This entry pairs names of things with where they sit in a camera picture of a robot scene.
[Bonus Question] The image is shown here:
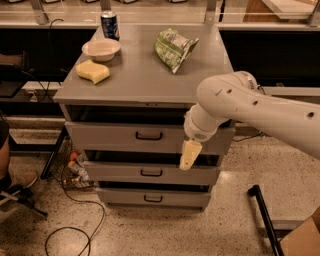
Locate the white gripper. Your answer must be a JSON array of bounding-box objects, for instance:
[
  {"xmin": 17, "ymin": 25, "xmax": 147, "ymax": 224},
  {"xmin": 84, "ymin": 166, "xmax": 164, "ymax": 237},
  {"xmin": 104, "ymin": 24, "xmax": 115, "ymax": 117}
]
[{"xmin": 179, "ymin": 111, "xmax": 218, "ymax": 170}]

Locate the grey top drawer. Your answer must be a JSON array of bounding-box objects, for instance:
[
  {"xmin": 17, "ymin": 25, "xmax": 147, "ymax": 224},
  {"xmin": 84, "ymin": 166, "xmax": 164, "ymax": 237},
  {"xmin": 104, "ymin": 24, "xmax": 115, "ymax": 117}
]
[{"xmin": 63, "ymin": 121, "xmax": 236, "ymax": 156}]

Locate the grey drawer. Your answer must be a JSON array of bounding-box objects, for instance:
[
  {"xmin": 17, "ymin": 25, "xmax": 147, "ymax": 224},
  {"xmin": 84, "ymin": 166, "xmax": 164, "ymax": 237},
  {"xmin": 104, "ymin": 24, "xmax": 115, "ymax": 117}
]
[
  {"xmin": 63, "ymin": 121, "xmax": 236, "ymax": 156},
  {"xmin": 96, "ymin": 188, "xmax": 211, "ymax": 208},
  {"xmin": 84, "ymin": 161, "xmax": 220, "ymax": 186}
]

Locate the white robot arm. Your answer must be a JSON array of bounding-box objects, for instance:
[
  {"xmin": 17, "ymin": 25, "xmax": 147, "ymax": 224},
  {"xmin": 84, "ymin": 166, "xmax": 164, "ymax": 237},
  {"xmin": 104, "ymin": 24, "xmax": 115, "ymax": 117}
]
[{"xmin": 180, "ymin": 71, "xmax": 320, "ymax": 170}]

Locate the grey bottom drawer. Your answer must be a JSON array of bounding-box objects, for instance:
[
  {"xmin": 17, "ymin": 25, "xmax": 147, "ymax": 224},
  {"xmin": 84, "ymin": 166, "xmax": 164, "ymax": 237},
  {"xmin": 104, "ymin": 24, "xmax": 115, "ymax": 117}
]
[{"xmin": 96, "ymin": 188, "xmax": 211, "ymax": 208}]

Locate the grey drawer cabinet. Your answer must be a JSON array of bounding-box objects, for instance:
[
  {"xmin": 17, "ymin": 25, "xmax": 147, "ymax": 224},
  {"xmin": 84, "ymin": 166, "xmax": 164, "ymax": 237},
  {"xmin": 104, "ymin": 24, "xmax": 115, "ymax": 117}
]
[{"xmin": 52, "ymin": 23, "xmax": 246, "ymax": 212}]

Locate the grey middle drawer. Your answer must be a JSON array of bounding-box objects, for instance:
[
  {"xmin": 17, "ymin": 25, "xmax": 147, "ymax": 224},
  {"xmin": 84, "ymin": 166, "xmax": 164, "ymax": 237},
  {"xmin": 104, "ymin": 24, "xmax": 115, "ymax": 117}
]
[{"xmin": 84, "ymin": 161, "xmax": 220, "ymax": 186}]

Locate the green chip bag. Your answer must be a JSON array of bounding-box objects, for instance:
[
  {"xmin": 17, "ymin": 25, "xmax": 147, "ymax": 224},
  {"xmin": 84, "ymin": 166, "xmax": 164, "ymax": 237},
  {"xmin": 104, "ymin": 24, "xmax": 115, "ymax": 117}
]
[{"xmin": 154, "ymin": 28, "xmax": 199, "ymax": 74}]

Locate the yellow sponge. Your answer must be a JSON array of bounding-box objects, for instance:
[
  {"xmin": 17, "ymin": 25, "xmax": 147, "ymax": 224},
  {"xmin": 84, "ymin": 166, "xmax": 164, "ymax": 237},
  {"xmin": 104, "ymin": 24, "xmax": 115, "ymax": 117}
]
[{"xmin": 75, "ymin": 60, "xmax": 110, "ymax": 84}]

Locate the white bowl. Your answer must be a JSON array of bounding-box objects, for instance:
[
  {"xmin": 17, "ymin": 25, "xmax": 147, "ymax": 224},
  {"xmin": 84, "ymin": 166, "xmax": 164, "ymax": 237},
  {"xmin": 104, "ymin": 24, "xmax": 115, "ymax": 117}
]
[{"xmin": 82, "ymin": 38, "xmax": 121, "ymax": 62}]

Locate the cardboard box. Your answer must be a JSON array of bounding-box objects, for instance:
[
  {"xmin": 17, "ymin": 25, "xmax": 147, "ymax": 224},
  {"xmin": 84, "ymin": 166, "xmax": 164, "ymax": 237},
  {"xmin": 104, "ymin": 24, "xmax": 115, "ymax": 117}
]
[{"xmin": 280, "ymin": 207, "xmax": 320, "ymax": 256}]

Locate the blue soda can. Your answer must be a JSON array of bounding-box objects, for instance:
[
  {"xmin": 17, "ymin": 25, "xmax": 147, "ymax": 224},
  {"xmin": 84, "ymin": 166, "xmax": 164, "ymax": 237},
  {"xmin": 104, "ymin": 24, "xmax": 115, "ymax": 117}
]
[{"xmin": 100, "ymin": 11, "xmax": 120, "ymax": 40}]

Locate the tan shoe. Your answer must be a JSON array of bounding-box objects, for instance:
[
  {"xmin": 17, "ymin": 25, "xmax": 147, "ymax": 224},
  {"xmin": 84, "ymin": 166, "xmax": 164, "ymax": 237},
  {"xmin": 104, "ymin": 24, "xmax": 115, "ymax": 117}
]
[{"xmin": 10, "ymin": 171, "xmax": 38, "ymax": 188}]

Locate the person leg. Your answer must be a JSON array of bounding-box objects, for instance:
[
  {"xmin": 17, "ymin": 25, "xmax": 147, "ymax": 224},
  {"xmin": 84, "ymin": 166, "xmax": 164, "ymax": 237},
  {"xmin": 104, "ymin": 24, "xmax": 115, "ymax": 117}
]
[{"xmin": 0, "ymin": 120, "xmax": 11, "ymax": 190}]

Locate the black chair base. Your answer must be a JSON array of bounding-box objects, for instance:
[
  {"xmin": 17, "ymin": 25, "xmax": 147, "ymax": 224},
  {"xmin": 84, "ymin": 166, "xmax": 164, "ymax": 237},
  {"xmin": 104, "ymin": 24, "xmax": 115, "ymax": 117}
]
[{"xmin": 0, "ymin": 188, "xmax": 48, "ymax": 217}]

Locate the black metal frame leg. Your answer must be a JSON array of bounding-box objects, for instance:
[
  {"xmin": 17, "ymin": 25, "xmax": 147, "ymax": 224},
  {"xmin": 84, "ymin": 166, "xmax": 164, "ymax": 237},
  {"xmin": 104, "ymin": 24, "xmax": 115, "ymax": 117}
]
[{"xmin": 248, "ymin": 185, "xmax": 284, "ymax": 256}]

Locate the black floor cable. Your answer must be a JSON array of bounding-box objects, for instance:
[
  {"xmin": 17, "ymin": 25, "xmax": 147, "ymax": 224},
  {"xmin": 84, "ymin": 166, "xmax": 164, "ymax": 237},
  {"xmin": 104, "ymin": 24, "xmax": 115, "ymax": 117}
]
[{"xmin": 44, "ymin": 179, "xmax": 106, "ymax": 256}]

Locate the wire basket with bottles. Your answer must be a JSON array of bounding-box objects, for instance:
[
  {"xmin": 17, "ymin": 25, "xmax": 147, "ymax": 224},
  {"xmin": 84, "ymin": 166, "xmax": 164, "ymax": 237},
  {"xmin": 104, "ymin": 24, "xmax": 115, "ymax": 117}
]
[{"xmin": 50, "ymin": 138, "xmax": 95, "ymax": 190}]

